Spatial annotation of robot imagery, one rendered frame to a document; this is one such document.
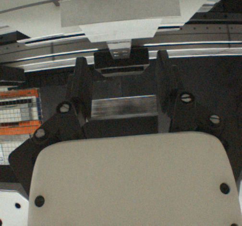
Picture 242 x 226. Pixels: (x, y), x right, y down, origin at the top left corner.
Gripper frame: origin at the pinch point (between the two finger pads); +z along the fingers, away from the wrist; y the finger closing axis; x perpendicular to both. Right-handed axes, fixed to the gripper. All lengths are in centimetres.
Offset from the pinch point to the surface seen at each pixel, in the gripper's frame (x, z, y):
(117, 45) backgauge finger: -6.7, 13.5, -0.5
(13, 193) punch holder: -10.2, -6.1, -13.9
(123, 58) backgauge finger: -16.3, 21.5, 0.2
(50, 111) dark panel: -50, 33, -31
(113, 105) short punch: -7.9, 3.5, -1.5
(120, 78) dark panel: -43, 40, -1
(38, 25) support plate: 1.8, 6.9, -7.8
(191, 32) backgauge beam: -16.6, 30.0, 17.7
